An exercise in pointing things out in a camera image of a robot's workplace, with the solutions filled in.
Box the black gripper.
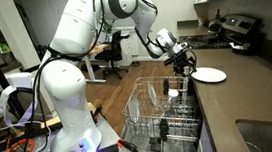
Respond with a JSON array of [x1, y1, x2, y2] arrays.
[[169, 46, 196, 79]]

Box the clear drinking glass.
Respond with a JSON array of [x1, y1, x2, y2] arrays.
[[161, 102, 176, 117]]

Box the wooden desk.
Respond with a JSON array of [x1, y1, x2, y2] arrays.
[[81, 41, 115, 86]]

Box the black and steel stove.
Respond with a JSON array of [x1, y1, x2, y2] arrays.
[[176, 10, 268, 63]]

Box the grey lower cabinets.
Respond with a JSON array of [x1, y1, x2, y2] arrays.
[[195, 120, 218, 152]]

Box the white ceramic plate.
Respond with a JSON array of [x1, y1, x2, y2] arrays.
[[190, 64, 228, 87], [147, 82, 159, 107], [127, 95, 142, 124]]

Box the white ribbon strap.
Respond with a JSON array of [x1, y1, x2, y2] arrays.
[[0, 82, 42, 130]]

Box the black office chair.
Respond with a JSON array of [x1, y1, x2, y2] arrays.
[[92, 28, 134, 83]]

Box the steel kitchen sink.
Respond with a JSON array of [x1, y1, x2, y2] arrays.
[[235, 116, 272, 152]]

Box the green potted plant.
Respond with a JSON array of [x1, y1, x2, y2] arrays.
[[102, 19, 116, 35]]

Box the black tray with white items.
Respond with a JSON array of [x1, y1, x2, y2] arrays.
[[228, 38, 260, 58]]

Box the white mug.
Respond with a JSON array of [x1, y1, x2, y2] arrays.
[[166, 87, 182, 106]]

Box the orange and black clamp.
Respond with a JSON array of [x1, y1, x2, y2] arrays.
[[116, 136, 139, 152], [91, 103, 105, 124]]

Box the wire dishwasher rack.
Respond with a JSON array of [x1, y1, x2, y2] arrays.
[[118, 71, 206, 150]]

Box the white box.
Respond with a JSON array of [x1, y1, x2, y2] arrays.
[[0, 70, 36, 97]]

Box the black item in rack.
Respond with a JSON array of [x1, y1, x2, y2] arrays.
[[161, 77, 172, 96], [157, 117, 171, 143]]

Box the dark kettle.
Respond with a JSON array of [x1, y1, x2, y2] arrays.
[[205, 7, 225, 35]]

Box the white drawer unit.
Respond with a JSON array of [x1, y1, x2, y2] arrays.
[[117, 27, 143, 67]]

